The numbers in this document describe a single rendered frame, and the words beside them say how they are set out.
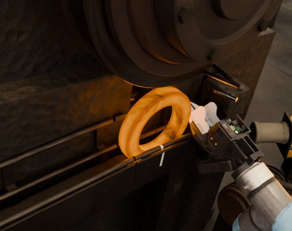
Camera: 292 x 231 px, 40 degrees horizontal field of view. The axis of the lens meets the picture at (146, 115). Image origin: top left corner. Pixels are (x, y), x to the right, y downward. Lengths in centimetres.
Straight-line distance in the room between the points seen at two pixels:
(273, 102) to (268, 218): 181
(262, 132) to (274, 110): 149
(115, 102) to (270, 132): 44
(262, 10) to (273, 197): 37
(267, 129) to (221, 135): 24
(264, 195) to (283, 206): 4
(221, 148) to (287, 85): 205
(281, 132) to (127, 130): 46
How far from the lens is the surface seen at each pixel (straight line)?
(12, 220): 77
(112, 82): 83
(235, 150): 90
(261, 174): 89
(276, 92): 278
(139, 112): 82
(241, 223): 97
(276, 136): 112
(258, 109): 254
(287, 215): 88
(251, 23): 75
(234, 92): 100
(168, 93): 84
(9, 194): 82
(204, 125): 94
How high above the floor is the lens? 129
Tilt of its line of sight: 35 degrees down
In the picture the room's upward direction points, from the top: 11 degrees clockwise
